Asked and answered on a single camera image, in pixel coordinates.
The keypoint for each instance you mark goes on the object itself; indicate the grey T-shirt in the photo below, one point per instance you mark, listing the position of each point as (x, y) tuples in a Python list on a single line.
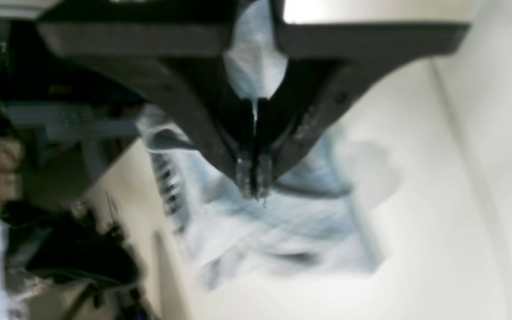
[(308, 224)]

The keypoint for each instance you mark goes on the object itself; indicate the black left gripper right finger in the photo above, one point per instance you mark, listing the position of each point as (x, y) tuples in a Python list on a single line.
[(329, 68)]

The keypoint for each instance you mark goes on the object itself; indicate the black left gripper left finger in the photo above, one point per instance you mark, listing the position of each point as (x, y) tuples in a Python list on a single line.
[(154, 60)]

